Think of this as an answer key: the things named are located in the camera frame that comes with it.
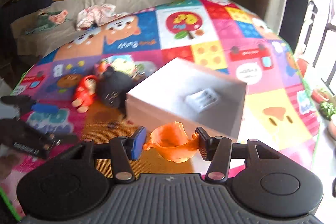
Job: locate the grey sofa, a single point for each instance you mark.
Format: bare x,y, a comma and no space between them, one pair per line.
39,44

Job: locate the blue white tissue pack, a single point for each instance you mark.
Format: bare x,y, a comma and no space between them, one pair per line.
137,70

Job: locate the white battery charger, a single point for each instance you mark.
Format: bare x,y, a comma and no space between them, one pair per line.
202,100

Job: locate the red plant pot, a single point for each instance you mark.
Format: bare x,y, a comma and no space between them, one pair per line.
303,65

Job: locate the orange plastic cup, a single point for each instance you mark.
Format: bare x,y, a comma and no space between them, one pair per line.
172,142

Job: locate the red hooded doll figure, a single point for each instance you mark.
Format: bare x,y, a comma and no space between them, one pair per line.
85,93

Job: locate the black plush toy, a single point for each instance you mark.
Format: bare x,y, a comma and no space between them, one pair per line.
113,87

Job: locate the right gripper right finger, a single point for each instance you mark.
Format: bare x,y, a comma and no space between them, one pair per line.
218,151

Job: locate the white cardboard box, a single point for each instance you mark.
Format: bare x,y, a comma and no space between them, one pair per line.
160,99

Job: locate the crumpled pink white cloth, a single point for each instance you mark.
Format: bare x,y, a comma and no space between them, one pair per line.
97,15

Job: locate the colourful cartoon play mat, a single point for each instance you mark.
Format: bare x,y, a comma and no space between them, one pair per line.
268,181

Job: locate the small pink cloth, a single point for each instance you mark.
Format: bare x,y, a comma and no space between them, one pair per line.
59,18

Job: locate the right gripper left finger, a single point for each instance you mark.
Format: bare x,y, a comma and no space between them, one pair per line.
124,149

